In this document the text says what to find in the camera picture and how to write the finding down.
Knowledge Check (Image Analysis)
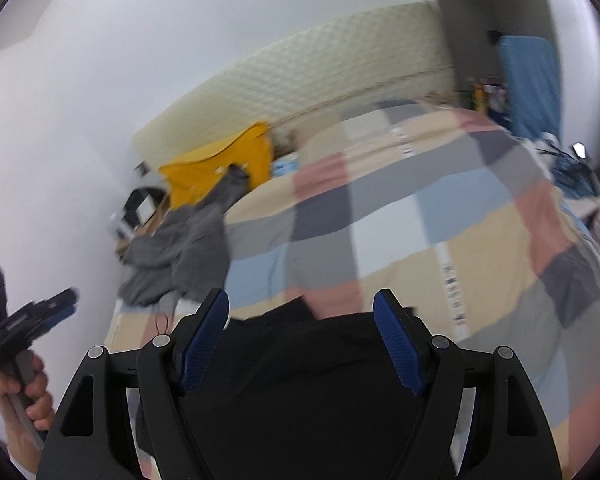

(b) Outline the black large garment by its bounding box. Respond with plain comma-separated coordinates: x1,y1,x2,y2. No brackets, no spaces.
181,298,416,479

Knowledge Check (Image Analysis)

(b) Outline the person's left hand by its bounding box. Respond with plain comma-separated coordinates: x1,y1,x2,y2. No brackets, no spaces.
0,350,55,472

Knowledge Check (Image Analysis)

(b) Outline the wooden bedside table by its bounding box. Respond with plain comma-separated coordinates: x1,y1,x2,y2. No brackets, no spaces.
114,195,170,261

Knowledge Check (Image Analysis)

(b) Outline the black bag on nightstand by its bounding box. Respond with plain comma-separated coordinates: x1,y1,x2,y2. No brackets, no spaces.
122,186,166,230

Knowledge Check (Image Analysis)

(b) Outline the white box on nightstand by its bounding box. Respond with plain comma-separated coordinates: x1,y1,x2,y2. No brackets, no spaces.
135,195,156,226

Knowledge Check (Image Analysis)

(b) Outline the grey fleece garment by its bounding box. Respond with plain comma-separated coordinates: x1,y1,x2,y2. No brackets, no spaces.
119,165,249,307

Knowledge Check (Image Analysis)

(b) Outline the patchwork colour-block duvet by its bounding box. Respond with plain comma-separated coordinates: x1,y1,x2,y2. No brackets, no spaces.
107,102,600,479

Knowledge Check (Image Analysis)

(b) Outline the yellow pillow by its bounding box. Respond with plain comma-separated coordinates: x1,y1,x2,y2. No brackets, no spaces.
159,122,273,208

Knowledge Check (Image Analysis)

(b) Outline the blue hanging cloth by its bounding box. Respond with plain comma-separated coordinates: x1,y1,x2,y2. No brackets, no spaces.
498,35,562,141

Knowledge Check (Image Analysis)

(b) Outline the cream quilted headboard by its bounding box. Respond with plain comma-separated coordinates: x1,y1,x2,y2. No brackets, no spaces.
132,1,456,170

